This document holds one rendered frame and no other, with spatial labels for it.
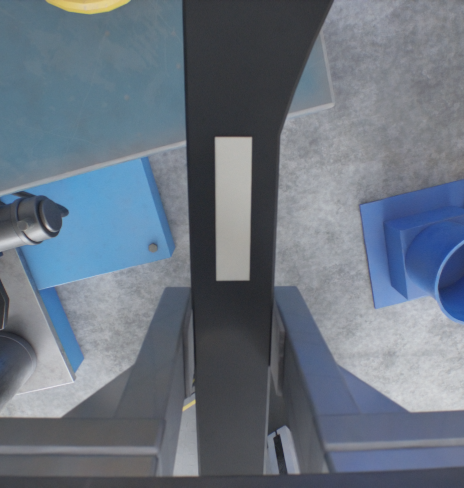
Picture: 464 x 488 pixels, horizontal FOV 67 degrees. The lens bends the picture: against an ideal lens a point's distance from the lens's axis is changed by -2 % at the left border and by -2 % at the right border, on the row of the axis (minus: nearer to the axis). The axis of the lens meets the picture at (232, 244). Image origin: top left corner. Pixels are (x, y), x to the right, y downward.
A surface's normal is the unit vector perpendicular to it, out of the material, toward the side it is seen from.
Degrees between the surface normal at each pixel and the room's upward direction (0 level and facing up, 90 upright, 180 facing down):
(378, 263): 0
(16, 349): 90
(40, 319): 0
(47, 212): 90
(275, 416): 0
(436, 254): 90
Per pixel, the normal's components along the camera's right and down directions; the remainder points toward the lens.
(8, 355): 0.70, -0.70
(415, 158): 0.03, 0.27
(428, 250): -0.89, -0.43
